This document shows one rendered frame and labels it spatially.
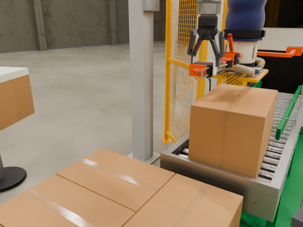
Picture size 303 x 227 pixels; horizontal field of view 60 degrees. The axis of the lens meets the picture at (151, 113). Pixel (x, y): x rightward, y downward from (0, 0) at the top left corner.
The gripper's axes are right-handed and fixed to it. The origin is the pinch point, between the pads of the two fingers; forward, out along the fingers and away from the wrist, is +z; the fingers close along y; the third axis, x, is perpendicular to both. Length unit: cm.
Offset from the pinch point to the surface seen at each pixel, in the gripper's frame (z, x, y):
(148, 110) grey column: 66, -98, 94
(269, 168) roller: 68, -55, -26
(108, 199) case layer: 68, 23, 37
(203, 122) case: 36.4, -28.3, 9.7
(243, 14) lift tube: -21, -49, 0
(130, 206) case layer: 68, 21, 25
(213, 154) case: 55, -29, 2
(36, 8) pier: -51, -635, 1025
